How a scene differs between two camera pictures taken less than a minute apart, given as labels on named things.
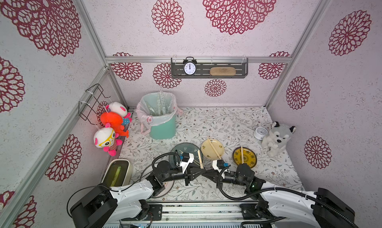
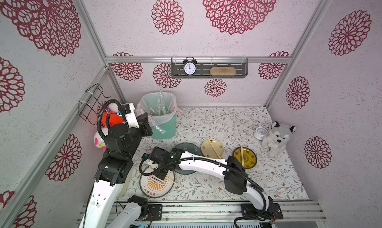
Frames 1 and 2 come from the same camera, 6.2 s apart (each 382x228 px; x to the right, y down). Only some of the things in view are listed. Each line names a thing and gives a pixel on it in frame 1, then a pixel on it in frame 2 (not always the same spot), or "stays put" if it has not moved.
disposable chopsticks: x=242 y=157 stays put
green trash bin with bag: x=156 y=113 stays put
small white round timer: x=260 y=132 stays put
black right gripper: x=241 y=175 → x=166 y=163
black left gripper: x=194 y=171 → x=142 y=119
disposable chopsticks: x=215 y=149 stays put
